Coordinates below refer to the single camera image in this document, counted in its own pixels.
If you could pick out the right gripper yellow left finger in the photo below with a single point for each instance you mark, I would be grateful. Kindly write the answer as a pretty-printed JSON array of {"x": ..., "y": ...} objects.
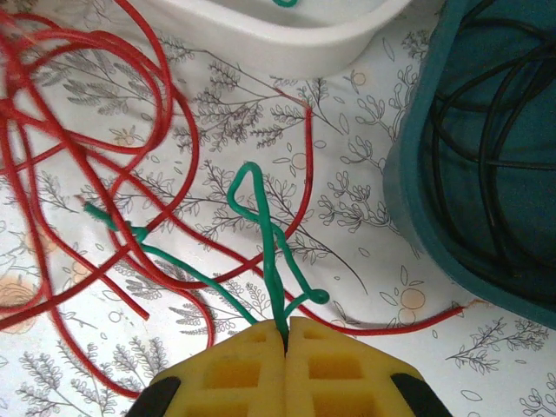
[{"x": 243, "y": 382}]

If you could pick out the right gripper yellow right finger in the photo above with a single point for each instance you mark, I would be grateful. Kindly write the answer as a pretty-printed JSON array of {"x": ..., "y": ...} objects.
[{"x": 330, "y": 382}]

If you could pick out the teal plastic bin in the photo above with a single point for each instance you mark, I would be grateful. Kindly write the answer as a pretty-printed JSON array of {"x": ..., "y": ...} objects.
[{"x": 417, "y": 152}]

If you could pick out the white plastic bin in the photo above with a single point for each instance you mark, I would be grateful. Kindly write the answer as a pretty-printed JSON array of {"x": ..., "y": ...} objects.
[{"x": 304, "y": 43}]

